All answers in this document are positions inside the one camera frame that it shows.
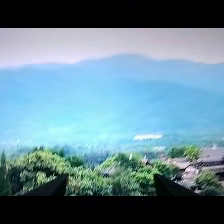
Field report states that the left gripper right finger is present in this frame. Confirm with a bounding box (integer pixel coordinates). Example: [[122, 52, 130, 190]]
[[153, 173, 198, 197]]

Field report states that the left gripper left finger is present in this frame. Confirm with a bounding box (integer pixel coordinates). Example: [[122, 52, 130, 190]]
[[23, 173, 70, 197]]

